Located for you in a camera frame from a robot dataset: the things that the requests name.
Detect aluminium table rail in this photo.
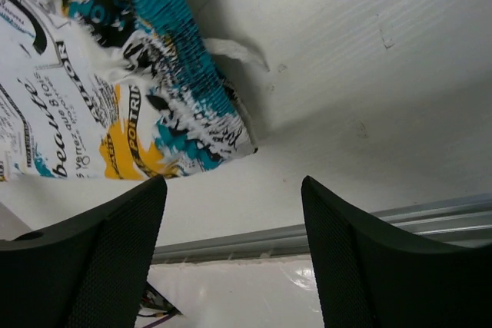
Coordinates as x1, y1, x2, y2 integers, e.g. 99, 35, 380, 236
152, 194, 491, 264

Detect white yellow teal printed shorts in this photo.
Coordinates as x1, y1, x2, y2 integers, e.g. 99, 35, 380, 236
1, 0, 264, 181

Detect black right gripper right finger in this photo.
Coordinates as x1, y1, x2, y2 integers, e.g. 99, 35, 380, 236
301, 177, 491, 327

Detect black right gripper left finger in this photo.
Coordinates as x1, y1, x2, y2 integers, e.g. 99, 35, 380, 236
1, 176, 167, 327

